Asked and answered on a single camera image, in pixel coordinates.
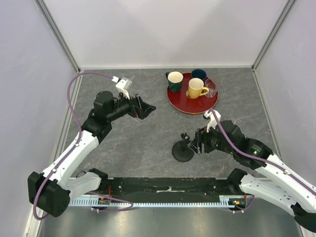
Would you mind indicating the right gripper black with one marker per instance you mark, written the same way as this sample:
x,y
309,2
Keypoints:
x,y
201,136

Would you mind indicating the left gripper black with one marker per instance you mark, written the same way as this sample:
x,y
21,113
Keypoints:
x,y
136,105

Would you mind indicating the black phone stand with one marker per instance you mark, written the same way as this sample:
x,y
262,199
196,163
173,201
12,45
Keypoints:
x,y
180,150

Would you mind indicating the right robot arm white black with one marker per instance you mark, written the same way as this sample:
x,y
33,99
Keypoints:
x,y
290,191

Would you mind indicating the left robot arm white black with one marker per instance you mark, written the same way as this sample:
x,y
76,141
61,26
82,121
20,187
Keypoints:
x,y
52,190

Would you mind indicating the round red tray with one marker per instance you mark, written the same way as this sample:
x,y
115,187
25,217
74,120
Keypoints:
x,y
182,102

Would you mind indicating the green mug cream inside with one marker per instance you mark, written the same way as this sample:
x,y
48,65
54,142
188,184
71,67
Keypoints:
x,y
174,81

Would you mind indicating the yellow mug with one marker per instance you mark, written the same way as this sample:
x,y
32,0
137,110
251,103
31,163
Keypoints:
x,y
196,88

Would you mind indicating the clear glass cup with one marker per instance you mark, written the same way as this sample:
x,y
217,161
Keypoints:
x,y
213,88

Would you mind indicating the dark blue mug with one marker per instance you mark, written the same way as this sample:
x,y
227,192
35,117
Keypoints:
x,y
199,73

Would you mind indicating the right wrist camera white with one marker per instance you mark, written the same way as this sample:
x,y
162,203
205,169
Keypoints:
x,y
209,114

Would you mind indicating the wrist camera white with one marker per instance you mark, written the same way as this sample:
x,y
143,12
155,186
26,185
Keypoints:
x,y
209,114
123,85

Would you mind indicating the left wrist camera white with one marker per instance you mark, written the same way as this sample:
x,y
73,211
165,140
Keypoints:
x,y
123,85

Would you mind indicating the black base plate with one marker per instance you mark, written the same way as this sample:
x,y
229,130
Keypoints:
x,y
169,190

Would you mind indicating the slotted cable duct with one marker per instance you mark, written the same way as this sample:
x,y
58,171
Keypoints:
x,y
96,202

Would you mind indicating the left aluminium frame post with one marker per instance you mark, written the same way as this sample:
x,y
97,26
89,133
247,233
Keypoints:
x,y
57,33

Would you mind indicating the aluminium frame post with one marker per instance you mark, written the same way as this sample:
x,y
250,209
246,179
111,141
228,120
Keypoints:
x,y
273,33
57,33

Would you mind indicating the right aluminium frame post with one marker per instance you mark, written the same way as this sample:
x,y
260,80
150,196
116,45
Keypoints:
x,y
273,33

